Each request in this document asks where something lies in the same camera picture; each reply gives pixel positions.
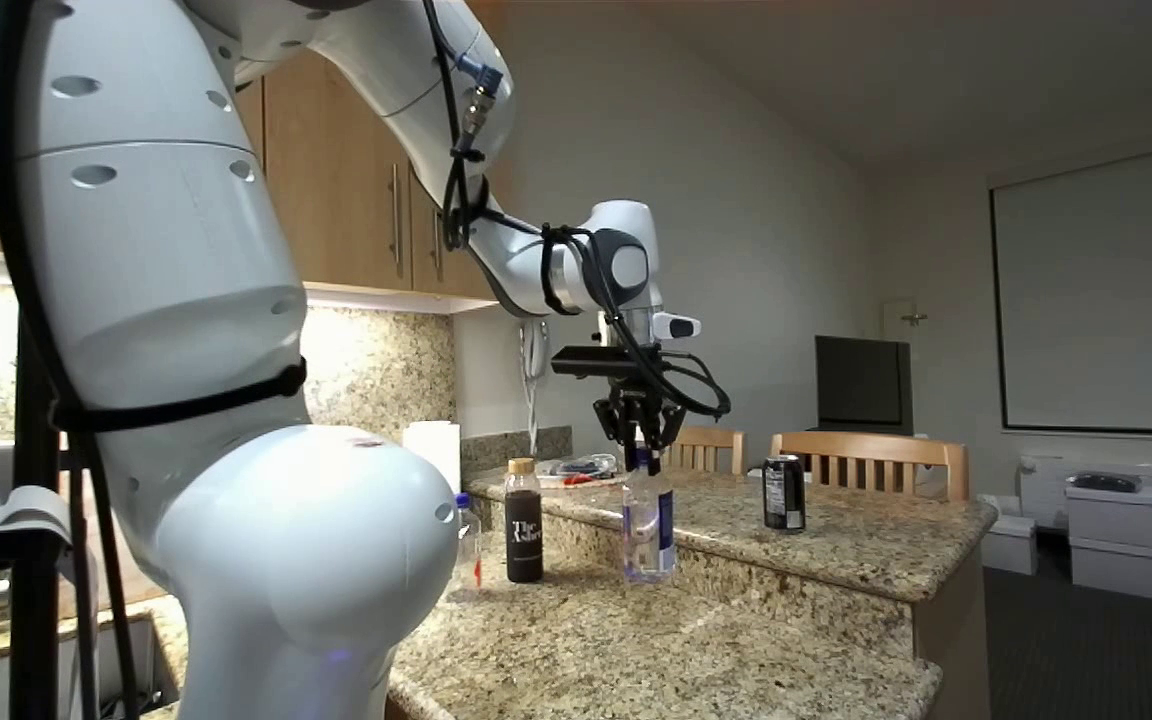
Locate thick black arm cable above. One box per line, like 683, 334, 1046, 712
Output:
0, 0, 505, 720

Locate clear water bottle blue cap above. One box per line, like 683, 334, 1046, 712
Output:
617, 465, 680, 591

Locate white projector screen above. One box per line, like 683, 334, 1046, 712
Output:
984, 135, 1152, 440

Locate white printer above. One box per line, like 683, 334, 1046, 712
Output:
1063, 469, 1152, 607

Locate white paper towel roll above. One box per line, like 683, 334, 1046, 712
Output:
398, 417, 464, 494

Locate small white box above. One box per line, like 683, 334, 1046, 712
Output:
978, 494, 1038, 582

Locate wooden wall cabinets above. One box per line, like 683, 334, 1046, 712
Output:
0, 0, 514, 310

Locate dark drink bottle yellow cap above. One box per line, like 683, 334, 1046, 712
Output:
505, 453, 547, 589

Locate black drink can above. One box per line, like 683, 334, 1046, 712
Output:
760, 453, 810, 536

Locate small clear bottle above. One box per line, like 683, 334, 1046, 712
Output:
447, 488, 488, 591

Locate plate with red items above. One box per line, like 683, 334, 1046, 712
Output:
533, 449, 635, 494

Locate black vertical pole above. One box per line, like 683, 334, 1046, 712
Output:
8, 311, 69, 720

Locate black monitor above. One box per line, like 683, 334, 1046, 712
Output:
810, 334, 917, 440

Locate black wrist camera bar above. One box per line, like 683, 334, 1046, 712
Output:
547, 339, 648, 381

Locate white cloth strip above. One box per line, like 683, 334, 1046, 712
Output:
0, 482, 79, 582

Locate black strap around arm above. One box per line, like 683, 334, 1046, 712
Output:
56, 356, 310, 437

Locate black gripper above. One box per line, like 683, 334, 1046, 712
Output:
590, 376, 687, 482

